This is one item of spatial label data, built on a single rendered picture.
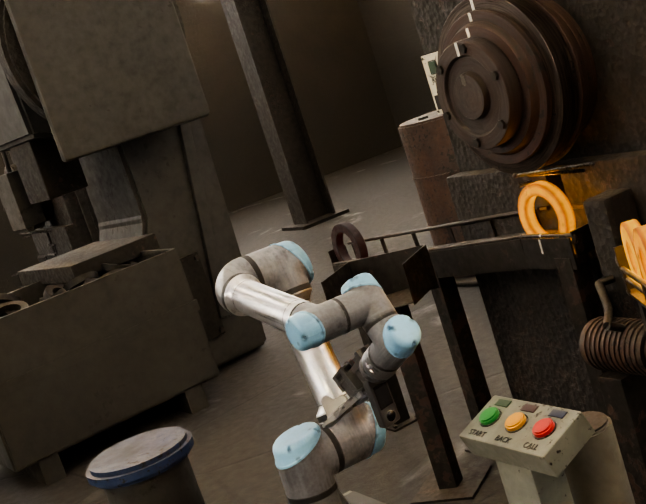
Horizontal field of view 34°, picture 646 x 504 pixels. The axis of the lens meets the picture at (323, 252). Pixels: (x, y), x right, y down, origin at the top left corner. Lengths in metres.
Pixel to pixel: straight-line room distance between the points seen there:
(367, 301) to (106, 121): 3.03
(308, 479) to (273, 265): 0.48
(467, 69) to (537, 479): 1.18
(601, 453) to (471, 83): 1.06
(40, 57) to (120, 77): 0.39
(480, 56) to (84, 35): 2.72
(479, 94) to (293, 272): 0.66
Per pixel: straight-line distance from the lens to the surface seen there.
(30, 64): 4.89
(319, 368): 2.41
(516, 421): 1.90
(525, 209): 2.86
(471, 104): 2.70
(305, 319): 2.04
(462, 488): 3.21
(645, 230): 2.17
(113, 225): 5.61
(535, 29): 2.60
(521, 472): 1.91
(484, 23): 2.69
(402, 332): 2.07
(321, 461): 2.36
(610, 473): 2.05
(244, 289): 2.29
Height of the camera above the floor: 1.29
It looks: 9 degrees down
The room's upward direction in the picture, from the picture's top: 18 degrees counter-clockwise
